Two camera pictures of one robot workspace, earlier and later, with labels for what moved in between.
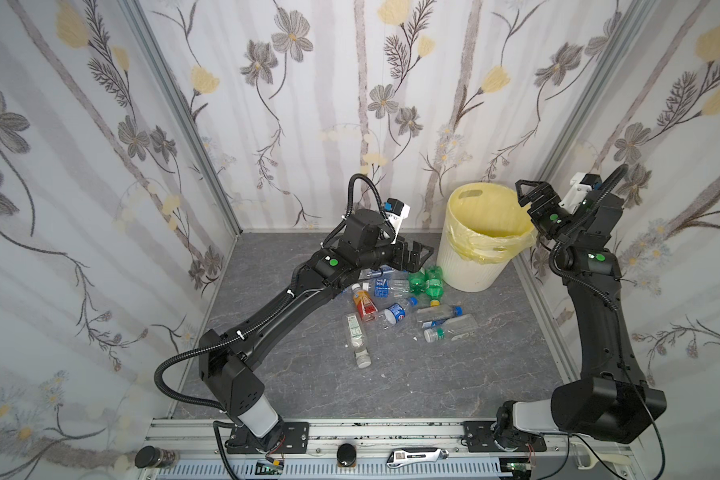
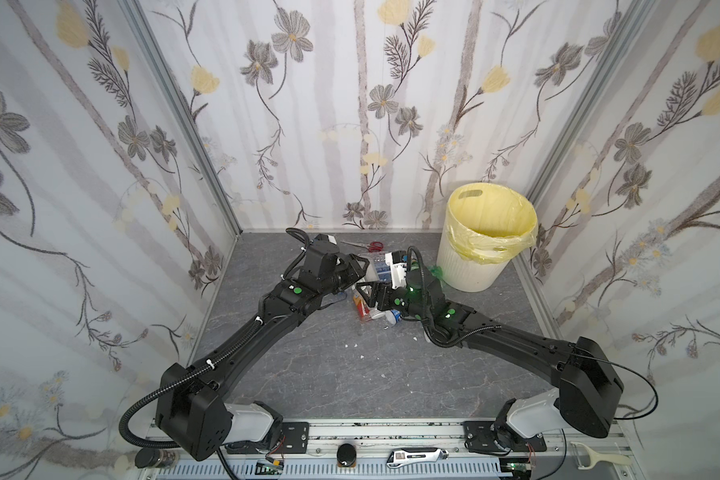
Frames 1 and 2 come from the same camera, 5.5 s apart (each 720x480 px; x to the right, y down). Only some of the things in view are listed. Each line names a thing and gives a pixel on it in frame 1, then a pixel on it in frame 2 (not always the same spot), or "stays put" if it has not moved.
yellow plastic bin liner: x=486 y=221 stays put
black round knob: x=346 y=454 stays put
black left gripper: x=401 y=253 to x=348 y=271
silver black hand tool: x=399 y=457 stays put
